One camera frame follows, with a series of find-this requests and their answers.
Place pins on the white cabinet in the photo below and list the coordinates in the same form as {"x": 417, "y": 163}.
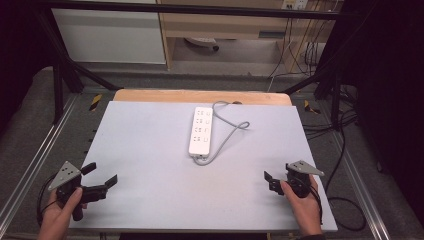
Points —
{"x": 110, "y": 35}

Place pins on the wooden desk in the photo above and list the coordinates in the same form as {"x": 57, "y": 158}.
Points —
{"x": 230, "y": 25}

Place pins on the black curtain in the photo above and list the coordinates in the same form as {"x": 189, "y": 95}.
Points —
{"x": 390, "y": 93}
{"x": 20, "y": 56}

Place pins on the office chair base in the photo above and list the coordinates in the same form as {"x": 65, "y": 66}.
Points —
{"x": 204, "y": 42}

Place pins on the wooden board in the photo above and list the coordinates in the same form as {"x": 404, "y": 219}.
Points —
{"x": 200, "y": 96}

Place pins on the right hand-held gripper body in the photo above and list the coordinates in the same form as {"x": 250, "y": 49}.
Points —
{"x": 300, "y": 180}

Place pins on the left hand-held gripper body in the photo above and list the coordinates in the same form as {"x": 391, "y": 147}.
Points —
{"x": 65, "y": 176}

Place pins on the person's right hand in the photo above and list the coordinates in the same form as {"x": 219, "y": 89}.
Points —
{"x": 304, "y": 210}

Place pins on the aluminium rail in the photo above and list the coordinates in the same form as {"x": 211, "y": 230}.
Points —
{"x": 36, "y": 156}
{"x": 361, "y": 186}

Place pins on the black metal frame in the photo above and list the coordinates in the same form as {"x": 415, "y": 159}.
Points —
{"x": 186, "y": 9}

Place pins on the white wall socket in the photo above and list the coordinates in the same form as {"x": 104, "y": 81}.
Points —
{"x": 294, "y": 4}

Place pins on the white power strip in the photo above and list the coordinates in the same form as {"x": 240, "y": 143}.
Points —
{"x": 200, "y": 131}

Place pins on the person's left hand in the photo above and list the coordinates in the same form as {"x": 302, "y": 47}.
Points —
{"x": 57, "y": 216}

